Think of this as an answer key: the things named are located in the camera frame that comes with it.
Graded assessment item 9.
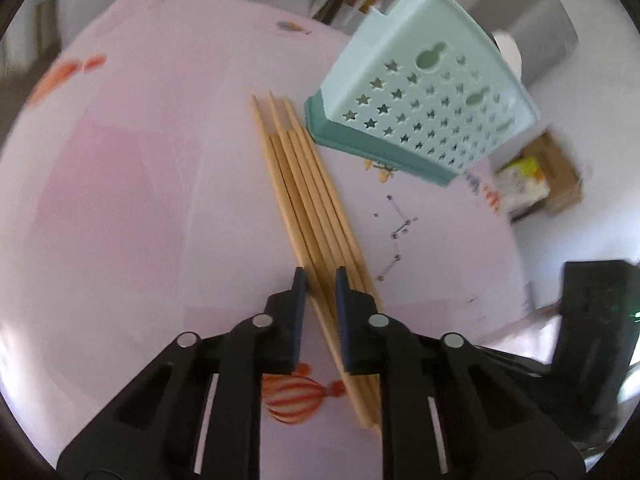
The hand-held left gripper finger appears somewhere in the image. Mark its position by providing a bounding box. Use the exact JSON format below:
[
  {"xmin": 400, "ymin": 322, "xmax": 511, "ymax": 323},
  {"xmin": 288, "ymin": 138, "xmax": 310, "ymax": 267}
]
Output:
[{"xmin": 334, "ymin": 266, "xmax": 587, "ymax": 480}]

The white and yellow rice bag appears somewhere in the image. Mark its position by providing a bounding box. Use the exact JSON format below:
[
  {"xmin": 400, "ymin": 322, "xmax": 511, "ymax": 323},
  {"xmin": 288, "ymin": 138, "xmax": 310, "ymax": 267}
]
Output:
[{"xmin": 494, "ymin": 156, "xmax": 551, "ymax": 217}]

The pile of wooden chopsticks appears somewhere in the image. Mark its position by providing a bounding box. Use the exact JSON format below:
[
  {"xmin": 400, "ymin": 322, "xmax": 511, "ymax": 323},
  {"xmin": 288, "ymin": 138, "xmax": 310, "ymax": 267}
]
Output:
[{"xmin": 249, "ymin": 90, "xmax": 384, "ymax": 434}]

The brown cardboard box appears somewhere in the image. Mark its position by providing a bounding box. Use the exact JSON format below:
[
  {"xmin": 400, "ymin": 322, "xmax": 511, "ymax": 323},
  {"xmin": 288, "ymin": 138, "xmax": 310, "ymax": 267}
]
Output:
[{"xmin": 520, "ymin": 131, "xmax": 584, "ymax": 217}]

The mint green utensil holder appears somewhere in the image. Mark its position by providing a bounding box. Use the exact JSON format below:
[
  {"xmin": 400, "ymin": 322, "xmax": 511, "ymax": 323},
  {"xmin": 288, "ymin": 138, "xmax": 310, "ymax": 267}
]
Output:
[{"xmin": 303, "ymin": 0, "xmax": 542, "ymax": 189}]

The pink printed tablecloth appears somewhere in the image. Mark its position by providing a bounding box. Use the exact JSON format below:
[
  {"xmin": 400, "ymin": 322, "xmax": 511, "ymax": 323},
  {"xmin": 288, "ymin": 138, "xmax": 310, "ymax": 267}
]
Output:
[{"xmin": 0, "ymin": 0, "xmax": 533, "ymax": 466}]

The grey refrigerator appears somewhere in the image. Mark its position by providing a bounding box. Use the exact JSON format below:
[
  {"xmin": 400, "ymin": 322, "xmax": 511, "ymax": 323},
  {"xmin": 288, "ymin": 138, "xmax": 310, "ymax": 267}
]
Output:
[{"xmin": 480, "ymin": 0, "xmax": 582, "ymax": 83}]

